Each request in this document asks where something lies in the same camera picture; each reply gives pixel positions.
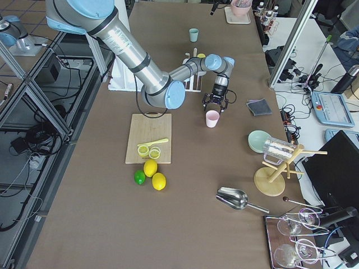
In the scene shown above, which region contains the bamboo cutting board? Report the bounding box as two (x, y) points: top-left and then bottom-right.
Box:
(125, 113), (172, 164)

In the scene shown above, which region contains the green ceramic bowl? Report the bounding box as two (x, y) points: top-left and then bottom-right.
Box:
(248, 130), (271, 154)

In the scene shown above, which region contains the aluminium frame post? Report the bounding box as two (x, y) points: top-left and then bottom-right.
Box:
(268, 0), (317, 90)

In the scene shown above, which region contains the white wire cup rack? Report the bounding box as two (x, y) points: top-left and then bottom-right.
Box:
(182, 48), (200, 92)

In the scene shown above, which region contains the wine glass rack tray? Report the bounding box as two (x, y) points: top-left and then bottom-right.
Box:
(264, 206), (337, 268)

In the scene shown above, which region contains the clear glass pitcher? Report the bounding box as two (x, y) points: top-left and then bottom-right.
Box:
(263, 137), (297, 165)

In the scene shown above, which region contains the green lime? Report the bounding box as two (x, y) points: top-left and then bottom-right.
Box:
(134, 170), (146, 185)

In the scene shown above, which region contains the blue teach pendant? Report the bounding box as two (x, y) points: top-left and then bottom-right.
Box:
(311, 91), (355, 128)
(324, 129), (339, 142)

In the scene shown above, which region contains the metal scoop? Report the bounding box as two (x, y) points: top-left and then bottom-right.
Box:
(216, 187), (269, 214)

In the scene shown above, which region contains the green plastic cup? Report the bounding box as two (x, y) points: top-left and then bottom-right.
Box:
(188, 28), (199, 43)

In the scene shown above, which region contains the lemon slice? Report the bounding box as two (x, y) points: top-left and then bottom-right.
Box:
(149, 146), (161, 160)
(137, 145), (150, 157)

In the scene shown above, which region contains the lemon slice right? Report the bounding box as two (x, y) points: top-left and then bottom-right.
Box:
(149, 146), (161, 160)

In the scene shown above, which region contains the cream plastic tray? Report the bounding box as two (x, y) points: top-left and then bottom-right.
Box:
(224, 7), (251, 25)

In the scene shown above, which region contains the yellow lemon upper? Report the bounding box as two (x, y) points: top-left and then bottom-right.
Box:
(144, 159), (158, 178)

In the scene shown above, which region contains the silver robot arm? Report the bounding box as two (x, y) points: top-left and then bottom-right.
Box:
(45, 1), (234, 109)

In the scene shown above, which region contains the pink plastic cup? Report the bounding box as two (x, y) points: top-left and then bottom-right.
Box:
(205, 110), (220, 128)

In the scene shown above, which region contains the yellow lemon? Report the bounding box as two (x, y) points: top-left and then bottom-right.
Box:
(144, 159), (158, 178)
(152, 173), (167, 191)

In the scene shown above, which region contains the wooden mug tree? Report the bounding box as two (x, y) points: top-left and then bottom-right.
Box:
(254, 144), (328, 197)

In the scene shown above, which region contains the black monitor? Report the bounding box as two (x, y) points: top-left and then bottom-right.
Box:
(302, 131), (358, 208)

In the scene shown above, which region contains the yellow plastic knife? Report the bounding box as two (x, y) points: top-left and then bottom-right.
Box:
(137, 138), (169, 147)

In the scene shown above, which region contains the grey folded cloth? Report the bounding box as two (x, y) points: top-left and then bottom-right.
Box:
(246, 99), (272, 116)

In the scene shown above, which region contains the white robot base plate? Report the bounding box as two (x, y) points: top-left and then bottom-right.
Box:
(108, 56), (136, 91)

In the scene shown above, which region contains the pink bowl with ice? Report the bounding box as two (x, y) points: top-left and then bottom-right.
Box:
(231, 0), (252, 16)

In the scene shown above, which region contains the yellow lemon lower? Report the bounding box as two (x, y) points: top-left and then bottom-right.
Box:
(152, 173), (167, 191)

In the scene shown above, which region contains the lemon slice left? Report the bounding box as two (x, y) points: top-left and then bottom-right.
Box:
(137, 145), (150, 157)

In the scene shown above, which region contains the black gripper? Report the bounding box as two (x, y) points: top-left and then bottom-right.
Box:
(210, 0), (224, 15)
(202, 76), (229, 114)

